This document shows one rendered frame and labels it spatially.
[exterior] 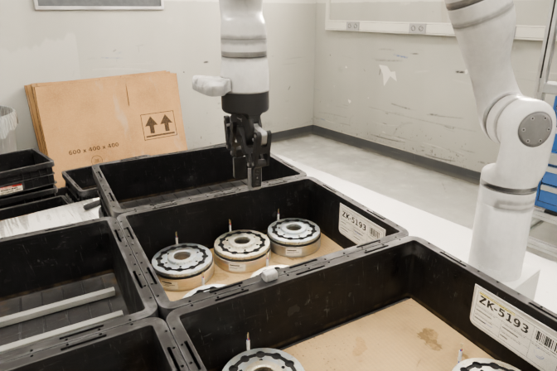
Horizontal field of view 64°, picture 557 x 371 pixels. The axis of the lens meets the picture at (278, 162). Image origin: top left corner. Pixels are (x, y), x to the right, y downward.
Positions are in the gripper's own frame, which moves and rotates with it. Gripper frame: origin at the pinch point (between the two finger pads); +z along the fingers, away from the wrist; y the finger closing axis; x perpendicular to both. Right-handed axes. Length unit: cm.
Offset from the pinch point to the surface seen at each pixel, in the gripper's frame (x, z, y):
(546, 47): -181, -10, 66
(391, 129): -241, 73, 229
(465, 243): -62, 30, 3
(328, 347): -1.2, 17.5, -23.5
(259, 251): -1.5, 14.2, -1.2
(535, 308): -19.6, 7.4, -39.0
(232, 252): 2.7, 14.3, 0.9
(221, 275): 5.3, 17.4, -0.5
